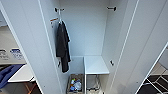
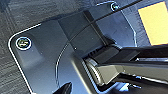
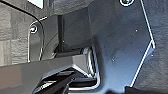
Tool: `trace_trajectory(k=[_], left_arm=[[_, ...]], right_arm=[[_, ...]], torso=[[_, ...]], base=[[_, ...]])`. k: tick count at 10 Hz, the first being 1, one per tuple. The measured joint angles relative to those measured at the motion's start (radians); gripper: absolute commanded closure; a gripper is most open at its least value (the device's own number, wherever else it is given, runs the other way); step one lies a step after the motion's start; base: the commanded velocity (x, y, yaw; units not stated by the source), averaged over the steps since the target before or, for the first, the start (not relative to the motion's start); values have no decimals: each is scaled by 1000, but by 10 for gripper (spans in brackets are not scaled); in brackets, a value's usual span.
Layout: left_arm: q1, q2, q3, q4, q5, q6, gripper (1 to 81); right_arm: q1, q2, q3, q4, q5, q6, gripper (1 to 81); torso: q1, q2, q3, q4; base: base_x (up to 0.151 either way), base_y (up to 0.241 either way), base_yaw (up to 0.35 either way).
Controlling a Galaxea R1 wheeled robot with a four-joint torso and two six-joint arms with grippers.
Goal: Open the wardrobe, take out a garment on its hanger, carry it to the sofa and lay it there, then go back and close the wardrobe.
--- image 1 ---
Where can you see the white wardrobe carcass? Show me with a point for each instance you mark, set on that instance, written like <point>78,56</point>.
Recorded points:
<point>86,30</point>

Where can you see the white inner shelf unit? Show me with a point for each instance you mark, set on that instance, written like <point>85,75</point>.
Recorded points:
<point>96,65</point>

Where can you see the black t-shirt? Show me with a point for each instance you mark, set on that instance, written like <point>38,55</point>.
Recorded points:
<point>62,46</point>

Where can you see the dark door hinge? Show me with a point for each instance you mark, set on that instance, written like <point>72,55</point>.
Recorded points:
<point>59,64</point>
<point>112,62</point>

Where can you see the white clothes hanger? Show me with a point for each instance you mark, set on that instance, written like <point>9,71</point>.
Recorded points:
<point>60,16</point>

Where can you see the orange warning sticker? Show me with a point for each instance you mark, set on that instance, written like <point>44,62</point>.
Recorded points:
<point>54,20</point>

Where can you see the black wardrobe hook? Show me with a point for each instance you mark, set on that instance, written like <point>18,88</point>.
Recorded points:
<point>56,9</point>
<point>113,8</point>

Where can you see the orange folding stand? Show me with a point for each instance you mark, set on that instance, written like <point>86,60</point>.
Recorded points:
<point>30,88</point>

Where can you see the white folding table top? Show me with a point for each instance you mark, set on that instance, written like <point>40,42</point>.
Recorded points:
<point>21,74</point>

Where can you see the blue cloth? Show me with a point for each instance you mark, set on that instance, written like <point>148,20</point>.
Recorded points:
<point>8,73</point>

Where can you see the white drying rack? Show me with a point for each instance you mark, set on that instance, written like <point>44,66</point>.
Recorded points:
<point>156,85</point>

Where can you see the blue white wall sign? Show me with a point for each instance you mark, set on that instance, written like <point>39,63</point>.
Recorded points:
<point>16,54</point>

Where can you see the grey white wall sign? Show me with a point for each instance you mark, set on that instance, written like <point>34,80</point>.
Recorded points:
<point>3,55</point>

